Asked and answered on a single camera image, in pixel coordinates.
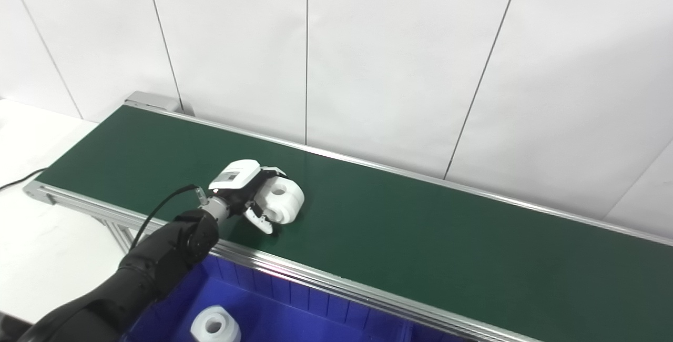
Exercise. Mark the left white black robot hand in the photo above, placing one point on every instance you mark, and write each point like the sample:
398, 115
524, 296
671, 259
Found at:
236, 179

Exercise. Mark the aluminium conveyor leg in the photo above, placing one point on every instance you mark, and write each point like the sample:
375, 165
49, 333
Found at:
119, 234

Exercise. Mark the white round plastic part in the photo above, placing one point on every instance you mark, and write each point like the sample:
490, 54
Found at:
215, 326
286, 201

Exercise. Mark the green conveyor belt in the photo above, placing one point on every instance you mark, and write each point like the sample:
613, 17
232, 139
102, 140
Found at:
315, 274
420, 237

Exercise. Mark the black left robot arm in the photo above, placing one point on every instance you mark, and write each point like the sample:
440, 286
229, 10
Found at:
152, 268

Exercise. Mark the black robot torso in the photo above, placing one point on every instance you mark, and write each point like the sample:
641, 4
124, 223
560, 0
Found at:
9, 329

